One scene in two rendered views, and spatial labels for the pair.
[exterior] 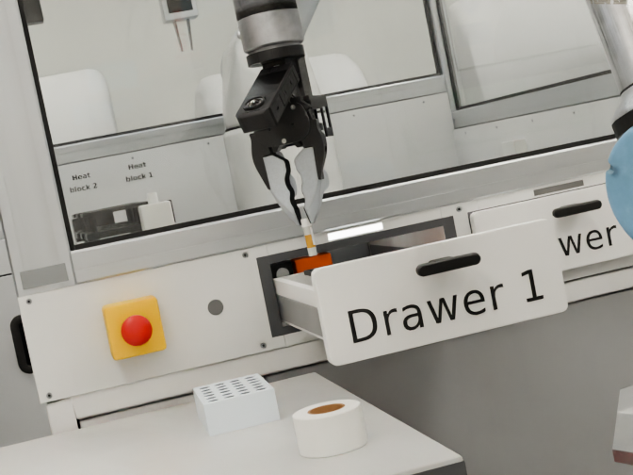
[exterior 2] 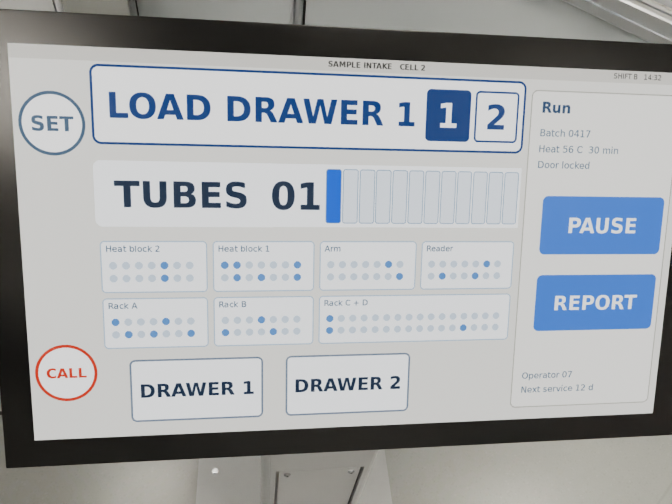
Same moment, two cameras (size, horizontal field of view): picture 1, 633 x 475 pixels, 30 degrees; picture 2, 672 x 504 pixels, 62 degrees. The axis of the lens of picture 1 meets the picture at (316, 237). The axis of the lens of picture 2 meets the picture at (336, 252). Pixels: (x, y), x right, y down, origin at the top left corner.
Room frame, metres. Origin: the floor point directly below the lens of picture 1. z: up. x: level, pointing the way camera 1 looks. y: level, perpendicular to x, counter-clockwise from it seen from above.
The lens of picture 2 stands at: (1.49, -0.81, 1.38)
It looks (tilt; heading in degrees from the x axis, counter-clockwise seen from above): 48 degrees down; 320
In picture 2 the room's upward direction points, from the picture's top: 9 degrees clockwise
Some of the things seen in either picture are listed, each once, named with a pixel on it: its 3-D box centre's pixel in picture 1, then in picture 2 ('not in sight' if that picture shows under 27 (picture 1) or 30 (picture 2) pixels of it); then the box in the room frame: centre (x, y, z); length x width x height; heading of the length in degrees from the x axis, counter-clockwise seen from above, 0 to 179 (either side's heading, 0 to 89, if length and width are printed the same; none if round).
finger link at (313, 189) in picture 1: (317, 182); not in sight; (1.44, -0.01, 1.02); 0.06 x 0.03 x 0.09; 159
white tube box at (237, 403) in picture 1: (235, 403); not in sight; (1.40, 0.14, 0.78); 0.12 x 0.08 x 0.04; 11
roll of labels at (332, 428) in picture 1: (330, 428); not in sight; (1.17, 0.02, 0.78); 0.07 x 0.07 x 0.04
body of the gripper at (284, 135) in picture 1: (286, 100); not in sight; (1.45, 0.00, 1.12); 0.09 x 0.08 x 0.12; 159
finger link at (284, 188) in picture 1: (289, 188); not in sight; (1.45, 0.02, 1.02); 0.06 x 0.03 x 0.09; 159
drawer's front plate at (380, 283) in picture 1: (442, 290); not in sight; (1.34, -0.13, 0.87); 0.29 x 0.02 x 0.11; 103
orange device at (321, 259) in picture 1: (300, 274); not in sight; (2.02, 0.04, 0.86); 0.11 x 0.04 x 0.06; 103
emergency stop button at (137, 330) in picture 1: (136, 330); not in sight; (1.53, 0.25, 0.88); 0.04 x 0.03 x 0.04; 103
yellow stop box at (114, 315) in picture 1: (134, 327); not in sight; (1.56, 0.26, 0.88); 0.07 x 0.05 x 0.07; 103
